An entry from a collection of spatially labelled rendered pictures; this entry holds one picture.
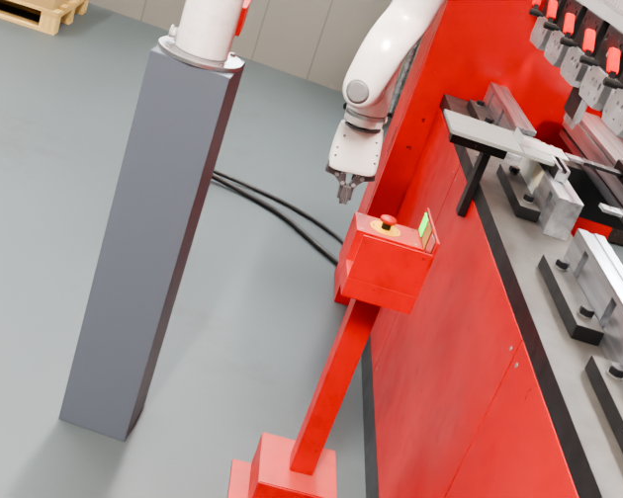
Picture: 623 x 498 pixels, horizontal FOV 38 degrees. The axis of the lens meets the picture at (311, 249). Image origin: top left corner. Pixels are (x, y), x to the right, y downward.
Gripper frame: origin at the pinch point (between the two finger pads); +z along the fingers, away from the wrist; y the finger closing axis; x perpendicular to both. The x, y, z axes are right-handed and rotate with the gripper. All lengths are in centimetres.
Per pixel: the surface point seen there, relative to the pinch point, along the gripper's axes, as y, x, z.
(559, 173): -51, -23, -8
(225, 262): 21, -128, 86
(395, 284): -15.0, 4.9, 16.0
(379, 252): -9.7, 4.9, 9.5
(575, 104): -53, -34, -22
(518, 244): -39.3, 0.6, 2.8
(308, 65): -8, -434, 79
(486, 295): -34.2, 7.1, 13.3
